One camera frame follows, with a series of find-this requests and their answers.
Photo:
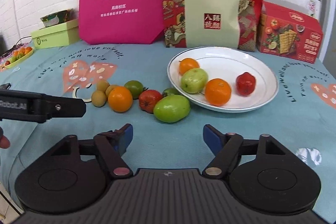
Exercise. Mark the blue printed tablecloth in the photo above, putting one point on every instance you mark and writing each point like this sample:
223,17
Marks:
297,117

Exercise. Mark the large bright green fruit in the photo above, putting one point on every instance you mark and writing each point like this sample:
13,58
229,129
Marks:
172,109

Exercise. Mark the orange tangerine front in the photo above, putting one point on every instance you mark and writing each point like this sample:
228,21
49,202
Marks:
217,92

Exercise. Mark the orange tangerine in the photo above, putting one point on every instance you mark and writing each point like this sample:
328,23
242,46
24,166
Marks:
217,92
120,99
187,64

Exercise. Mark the green patterned bowl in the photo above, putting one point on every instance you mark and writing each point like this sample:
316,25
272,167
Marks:
57,18

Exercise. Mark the red cracker box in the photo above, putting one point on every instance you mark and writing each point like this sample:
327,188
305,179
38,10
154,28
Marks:
288,33

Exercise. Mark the jaw tip of the black left gripper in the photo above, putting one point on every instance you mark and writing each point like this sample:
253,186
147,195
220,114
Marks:
62,107

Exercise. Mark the red tomato fruit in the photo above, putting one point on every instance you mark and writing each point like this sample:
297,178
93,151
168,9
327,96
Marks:
148,99

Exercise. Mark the red wax apple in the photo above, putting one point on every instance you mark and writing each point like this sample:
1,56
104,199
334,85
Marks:
245,84

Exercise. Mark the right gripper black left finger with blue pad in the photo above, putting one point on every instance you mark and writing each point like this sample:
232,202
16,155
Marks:
108,148

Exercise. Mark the pale green apple on plate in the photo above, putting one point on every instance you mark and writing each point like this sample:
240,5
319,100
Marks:
194,80

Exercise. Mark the small tray of fruits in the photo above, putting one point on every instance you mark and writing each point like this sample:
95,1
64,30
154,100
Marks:
17,58

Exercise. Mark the small dark green tomato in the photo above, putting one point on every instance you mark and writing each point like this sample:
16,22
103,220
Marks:
135,87

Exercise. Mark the white round plate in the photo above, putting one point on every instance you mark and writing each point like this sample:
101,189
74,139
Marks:
227,64

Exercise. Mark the brown longan fruit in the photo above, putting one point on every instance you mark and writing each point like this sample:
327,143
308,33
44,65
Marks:
102,85
98,98
109,89

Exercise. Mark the small green fruit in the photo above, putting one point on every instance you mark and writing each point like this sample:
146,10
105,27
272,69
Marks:
170,92

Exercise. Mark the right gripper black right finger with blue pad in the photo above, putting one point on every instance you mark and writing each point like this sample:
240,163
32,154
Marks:
228,150

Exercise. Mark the light green box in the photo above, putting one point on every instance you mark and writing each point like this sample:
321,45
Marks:
59,35

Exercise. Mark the person's left hand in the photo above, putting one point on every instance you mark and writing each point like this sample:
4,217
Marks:
4,142

